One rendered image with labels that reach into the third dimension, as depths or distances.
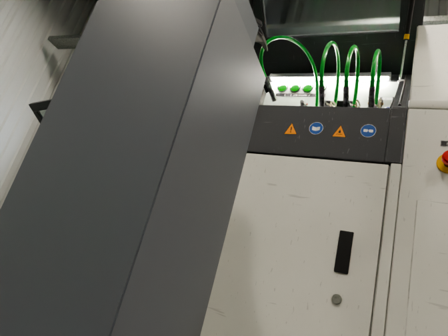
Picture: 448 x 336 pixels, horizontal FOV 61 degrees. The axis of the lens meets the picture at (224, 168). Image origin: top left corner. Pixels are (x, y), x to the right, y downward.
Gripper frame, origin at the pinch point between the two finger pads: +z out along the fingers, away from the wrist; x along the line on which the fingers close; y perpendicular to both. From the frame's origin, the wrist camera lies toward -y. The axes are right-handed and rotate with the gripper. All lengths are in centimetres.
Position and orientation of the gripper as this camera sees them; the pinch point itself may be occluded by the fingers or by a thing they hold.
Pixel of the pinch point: (260, 54)
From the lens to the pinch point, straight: 147.5
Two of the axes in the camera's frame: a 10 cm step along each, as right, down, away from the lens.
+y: -6.8, 3.1, -6.6
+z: 4.7, 8.8, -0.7
